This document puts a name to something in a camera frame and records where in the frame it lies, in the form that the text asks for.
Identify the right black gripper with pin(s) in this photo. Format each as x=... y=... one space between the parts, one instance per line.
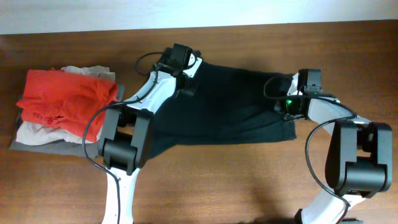
x=279 y=107

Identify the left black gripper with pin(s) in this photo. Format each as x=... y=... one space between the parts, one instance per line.
x=190 y=89

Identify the black Nike t-shirt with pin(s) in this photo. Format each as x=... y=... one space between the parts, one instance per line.
x=230 y=106

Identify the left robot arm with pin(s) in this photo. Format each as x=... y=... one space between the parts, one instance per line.
x=126 y=136

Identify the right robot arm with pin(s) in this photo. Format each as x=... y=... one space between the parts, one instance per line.
x=359 y=160

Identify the grey folded shirt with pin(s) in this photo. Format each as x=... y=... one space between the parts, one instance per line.
x=33 y=137

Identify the red folded shirt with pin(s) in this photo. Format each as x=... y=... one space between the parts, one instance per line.
x=68 y=99

